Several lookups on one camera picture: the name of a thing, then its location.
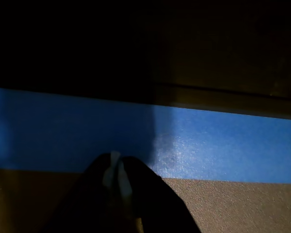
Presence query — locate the black gripper finger blue tape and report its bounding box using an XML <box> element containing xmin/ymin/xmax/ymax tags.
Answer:
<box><xmin>37</xmin><ymin>150</ymin><xmax>138</xmax><ymax>233</ymax></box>
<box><xmin>120</xmin><ymin>156</ymin><xmax>202</xmax><ymax>233</ymax></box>

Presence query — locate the blue sheet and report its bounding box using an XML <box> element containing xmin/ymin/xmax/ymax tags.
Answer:
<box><xmin>0</xmin><ymin>86</ymin><xmax>291</xmax><ymax>184</ymax></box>

